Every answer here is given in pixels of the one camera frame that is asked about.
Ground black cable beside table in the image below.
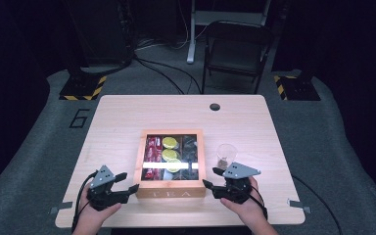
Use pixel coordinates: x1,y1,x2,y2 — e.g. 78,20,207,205
290,174,344,235

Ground clear plastic cup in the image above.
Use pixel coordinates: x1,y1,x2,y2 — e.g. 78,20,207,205
215,143,239,169

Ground yellow-green round tea pod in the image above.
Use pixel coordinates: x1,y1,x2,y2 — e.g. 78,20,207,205
162,136,179,150
164,158,182,173
161,148,180,163

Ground white floor cable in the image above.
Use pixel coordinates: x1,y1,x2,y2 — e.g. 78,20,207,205
136,0,210,51

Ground black floor cable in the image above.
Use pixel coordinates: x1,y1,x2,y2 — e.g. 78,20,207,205
133,58,186,96
136,56,204,95

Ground person's left hand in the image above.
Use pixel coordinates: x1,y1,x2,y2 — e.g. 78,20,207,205
78,187,122,227

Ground grey floor mat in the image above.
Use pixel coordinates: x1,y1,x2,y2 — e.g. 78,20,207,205
0,68,376,235

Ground hand-held gripper cable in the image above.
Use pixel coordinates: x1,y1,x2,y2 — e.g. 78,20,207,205
70,169,99,234
248,185,269,220

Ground wooden tea box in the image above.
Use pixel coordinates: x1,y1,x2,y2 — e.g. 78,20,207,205
132,128,208,200

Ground right hand-held gripper cable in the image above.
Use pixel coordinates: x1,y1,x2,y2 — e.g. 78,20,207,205
248,185,269,220

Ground white metal desk frame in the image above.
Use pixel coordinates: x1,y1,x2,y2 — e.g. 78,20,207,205
186,0,272,65

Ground black yellow striped stand base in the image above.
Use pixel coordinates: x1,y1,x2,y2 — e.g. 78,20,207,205
272,74,321,102
59,73,108,102

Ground black folding chair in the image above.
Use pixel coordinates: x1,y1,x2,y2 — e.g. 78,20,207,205
201,20,275,95

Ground person's right hand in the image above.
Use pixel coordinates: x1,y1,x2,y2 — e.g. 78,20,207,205
219,175,269,225

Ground black cabinet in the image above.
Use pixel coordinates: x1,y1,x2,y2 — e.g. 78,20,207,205
62,0,135,68

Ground grey table edge bracket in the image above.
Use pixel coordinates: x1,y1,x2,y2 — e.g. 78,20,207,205
49,201,74,215
286,198,312,214

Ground left hand-held gripper cable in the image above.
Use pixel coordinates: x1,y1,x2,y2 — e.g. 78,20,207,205
70,169,99,234

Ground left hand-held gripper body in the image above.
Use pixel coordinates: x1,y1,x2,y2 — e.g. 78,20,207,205
85,164,122,212

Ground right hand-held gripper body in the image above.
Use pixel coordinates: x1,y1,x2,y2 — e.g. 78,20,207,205
221,162,261,206

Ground dark tea packets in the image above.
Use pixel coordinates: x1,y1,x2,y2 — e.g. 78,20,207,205
179,134,200,181

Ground red tea packets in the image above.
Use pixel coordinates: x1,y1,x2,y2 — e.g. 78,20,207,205
142,135,164,181

